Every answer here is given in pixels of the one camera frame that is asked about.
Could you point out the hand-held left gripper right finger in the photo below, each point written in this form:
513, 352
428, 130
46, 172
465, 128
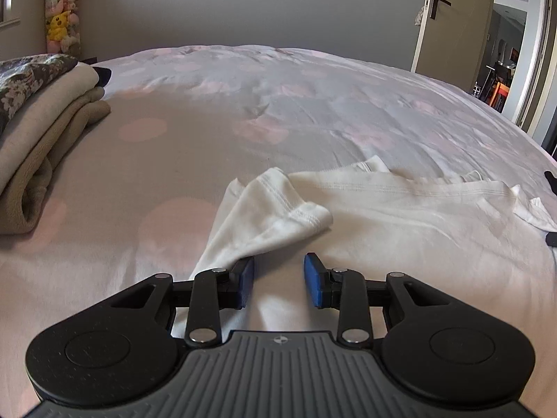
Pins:
313, 281

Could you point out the dark navy garment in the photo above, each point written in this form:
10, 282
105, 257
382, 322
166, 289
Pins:
103, 76

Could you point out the hanging column of plush toys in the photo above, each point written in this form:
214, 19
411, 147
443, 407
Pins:
58, 21

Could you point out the dark floral folded garment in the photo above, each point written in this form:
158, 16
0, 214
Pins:
26, 78

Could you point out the beige door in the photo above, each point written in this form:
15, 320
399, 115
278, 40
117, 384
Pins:
457, 43

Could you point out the beige fleece folded garment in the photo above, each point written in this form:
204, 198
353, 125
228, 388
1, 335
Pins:
39, 170

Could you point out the light grey folded sweatshirt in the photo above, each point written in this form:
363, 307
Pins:
48, 100

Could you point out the white shirt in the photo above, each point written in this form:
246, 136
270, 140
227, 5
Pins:
391, 209

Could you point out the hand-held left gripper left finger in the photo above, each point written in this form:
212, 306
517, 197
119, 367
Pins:
247, 281

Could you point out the bed with polka dot sheet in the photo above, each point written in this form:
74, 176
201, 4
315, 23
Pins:
261, 109

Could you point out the black garment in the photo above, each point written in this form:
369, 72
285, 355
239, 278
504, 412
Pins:
551, 181

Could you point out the orange chair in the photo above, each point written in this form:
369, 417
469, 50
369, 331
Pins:
500, 94

